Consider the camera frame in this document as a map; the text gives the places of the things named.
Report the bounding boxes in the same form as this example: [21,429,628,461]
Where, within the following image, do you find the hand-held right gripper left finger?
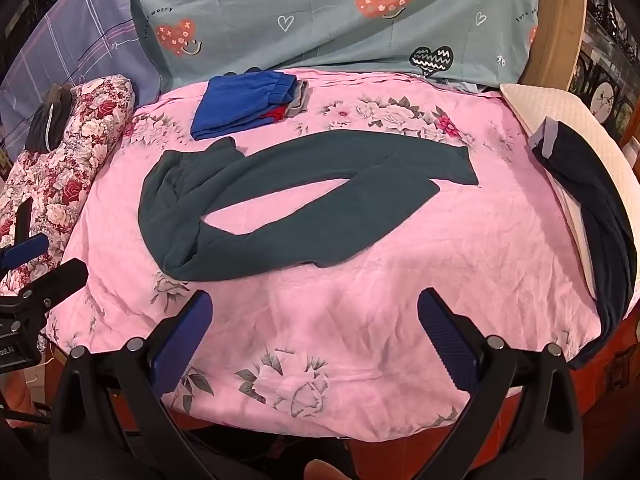
[48,290,216,480]

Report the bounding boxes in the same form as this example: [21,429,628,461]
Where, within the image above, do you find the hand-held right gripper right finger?
[417,287,583,480]

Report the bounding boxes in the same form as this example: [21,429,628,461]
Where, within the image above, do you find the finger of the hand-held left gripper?
[0,196,50,271]
[20,258,89,312]

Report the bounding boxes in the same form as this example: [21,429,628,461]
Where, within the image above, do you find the dark teal pants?
[137,129,481,283]

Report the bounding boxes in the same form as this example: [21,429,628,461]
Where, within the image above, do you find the navy pants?
[531,117,638,371]

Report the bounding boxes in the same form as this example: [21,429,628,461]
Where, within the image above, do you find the folded blue pants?
[190,71,298,142]

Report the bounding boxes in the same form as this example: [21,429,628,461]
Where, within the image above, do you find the pink floral bedsheet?
[40,67,608,433]

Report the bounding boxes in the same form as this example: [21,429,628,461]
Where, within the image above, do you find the red floral rolled quilt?
[0,74,138,351]

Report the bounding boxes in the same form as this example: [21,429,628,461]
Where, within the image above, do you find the dark grey cloth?
[25,84,76,152]

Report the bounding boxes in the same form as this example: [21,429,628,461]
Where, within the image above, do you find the folded grey garment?
[285,80,312,116]

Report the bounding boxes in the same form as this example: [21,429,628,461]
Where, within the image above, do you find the white quilted pillow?
[500,82,640,306]

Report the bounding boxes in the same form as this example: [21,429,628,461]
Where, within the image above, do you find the dark display shelf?
[575,0,640,161]

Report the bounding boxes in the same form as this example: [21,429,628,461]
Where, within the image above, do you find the teal heart print quilt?
[131,0,543,103]

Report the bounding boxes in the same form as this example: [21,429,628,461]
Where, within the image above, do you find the wooden headboard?
[517,0,588,93]

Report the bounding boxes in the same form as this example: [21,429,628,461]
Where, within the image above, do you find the orange wooden bed frame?
[570,305,640,401]

